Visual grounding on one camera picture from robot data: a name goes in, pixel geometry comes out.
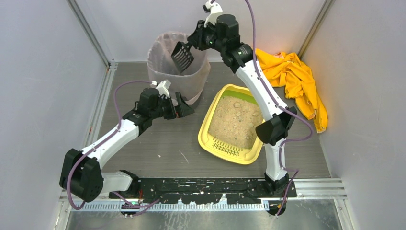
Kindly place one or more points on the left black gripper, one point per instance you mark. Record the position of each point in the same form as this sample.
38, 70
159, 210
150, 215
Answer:
174, 108

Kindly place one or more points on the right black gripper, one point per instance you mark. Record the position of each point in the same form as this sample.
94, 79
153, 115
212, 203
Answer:
195, 39

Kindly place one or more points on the black litter scoop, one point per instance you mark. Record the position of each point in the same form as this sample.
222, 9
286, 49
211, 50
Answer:
182, 56

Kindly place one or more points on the yellow litter box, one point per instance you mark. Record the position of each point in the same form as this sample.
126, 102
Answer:
228, 128

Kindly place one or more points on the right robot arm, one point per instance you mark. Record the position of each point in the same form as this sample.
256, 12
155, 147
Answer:
223, 36

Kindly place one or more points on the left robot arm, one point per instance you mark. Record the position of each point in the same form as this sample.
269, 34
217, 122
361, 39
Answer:
81, 173

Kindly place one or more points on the trash bin with pink bag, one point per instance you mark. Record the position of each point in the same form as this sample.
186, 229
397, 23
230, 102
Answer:
189, 83

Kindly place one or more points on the yellow cloth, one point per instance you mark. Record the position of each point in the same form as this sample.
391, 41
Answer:
288, 71

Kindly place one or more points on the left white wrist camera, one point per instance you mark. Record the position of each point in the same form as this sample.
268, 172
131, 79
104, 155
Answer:
163, 88

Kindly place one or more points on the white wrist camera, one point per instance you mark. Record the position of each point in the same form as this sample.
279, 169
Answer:
163, 88
214, 10

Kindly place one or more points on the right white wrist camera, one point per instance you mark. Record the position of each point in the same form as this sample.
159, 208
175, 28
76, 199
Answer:
214, 10

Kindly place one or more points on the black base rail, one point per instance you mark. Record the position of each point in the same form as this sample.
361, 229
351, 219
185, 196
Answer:
203, 190

